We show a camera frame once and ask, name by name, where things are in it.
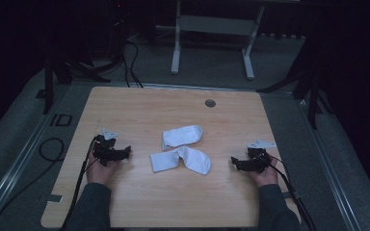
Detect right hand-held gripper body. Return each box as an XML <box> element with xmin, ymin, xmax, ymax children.
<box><xmin>246</xmin><ymin>140</ymin><xmax>278</xmax><ymax>174</ymax></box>

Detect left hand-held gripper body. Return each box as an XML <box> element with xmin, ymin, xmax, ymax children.
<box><xmin>92</xmin><ymin>128</ymin><xmax>120</xmax><ymax>167</ymax></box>

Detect white sock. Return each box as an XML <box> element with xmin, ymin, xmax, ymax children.
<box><xmin>149</xmin><ymin>145</ymin><xmax>213</xmax><ymax>176</ymax></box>
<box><xmin>161</xmin><ymin>124</ymin><xmax>204</xmax><ymax>151</ymax></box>

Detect person's right hand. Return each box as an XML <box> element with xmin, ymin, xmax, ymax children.
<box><xmin>248</xmin><ymin>155</ymin><xmax>279</xmax><ymax>189</ymax></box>

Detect person's left hand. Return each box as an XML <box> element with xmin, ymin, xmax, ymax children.
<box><xmin>86</xmin><ymin>153</ymin><xmax>123</xmax><ymax>188</ymax></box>

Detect black stand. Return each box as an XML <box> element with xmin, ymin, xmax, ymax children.
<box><xmin>42</xmin><ymin>13</ymin><xmax>129</xmax><ymax>116</ymax></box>
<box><xmin>255</xmin><ymin>32</ymin><xmax>333</xmax><ymax>130</ymax></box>

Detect right hand-held gripper cable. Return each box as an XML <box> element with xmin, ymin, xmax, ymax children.
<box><xmin>263</xmin><ymin>153</ymin><xmax>317</xmax><ymax>231</ymax></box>

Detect hand-held gripper cable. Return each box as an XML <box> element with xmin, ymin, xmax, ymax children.
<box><xmin>263</xmin><ymin>153</ymin><xmax>317</xmax><ymax>231</ymax></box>
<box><xmin>59</xmin><ymin>136</ymin><xmax>100</xmax><ymax>231</ymax></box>

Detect left hand-held gripper cable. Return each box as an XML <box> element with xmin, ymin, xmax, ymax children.
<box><xmin>59</xmin><ymin>136</ymin><xmax>100</xmax><ymax>231</ymax></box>

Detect black floor cable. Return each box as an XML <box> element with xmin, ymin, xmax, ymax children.
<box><xmin>0</xmin><ymin>137</ymin><xmax>66</xmax><ymax>231</ymax></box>

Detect black cables on floor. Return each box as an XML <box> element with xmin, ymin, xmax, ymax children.
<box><xmin>120</xmin><ymin>33</ymin><xmax>145</xmax><ymax>89</ymax></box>

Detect white metal table frame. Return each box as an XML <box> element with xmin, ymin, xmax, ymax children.
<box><xmin>171</xmin><ymin>0</ymin><xmax>267</xmax><ymax>81</ymax></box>

